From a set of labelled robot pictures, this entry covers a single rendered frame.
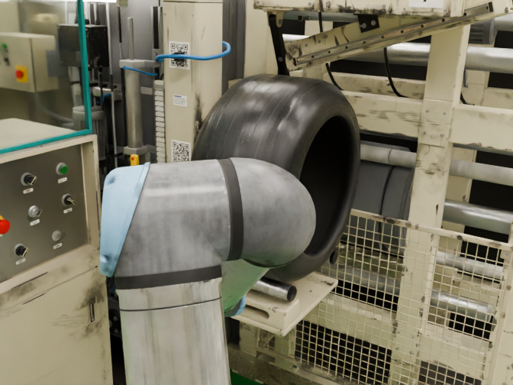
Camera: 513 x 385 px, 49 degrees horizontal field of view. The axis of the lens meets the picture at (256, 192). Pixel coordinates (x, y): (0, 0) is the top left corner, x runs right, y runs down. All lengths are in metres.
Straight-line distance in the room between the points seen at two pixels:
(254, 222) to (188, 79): 1.10
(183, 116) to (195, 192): 1.11
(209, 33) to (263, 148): 0.46
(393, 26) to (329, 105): 0.39
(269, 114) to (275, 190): 0.80
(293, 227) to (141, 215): 0.17
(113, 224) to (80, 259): 1.26
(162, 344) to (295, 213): 0.20
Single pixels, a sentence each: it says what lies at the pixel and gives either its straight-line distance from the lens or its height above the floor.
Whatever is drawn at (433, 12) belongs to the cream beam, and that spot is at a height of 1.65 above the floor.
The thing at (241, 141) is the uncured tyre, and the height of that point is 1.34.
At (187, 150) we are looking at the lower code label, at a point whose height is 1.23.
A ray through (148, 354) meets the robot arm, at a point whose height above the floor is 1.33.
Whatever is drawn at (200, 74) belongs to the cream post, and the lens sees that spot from 1.64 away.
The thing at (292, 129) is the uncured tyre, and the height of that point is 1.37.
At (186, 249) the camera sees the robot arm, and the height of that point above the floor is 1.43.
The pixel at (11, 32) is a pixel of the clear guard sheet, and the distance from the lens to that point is 1.60.
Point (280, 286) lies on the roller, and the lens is 1.57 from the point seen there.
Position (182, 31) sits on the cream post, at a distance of 1.65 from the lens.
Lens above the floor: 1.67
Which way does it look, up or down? 19 degrees down
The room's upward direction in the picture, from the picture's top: 2 degrees clockwise
